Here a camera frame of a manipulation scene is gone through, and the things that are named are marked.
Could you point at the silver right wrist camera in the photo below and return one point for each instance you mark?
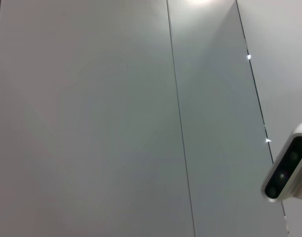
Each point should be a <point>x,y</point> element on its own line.
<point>286,168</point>

